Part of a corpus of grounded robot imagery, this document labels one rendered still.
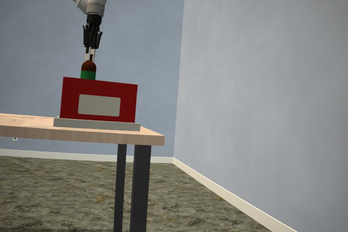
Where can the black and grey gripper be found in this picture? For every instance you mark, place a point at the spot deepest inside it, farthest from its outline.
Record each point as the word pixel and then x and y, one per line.
pixel 92 35

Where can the red divided crate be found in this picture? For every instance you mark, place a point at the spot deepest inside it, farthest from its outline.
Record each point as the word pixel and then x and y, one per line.
pixel 86 99

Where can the brown glass bottle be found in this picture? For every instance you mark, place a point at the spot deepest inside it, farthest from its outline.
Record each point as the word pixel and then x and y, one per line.
pixel 88 69

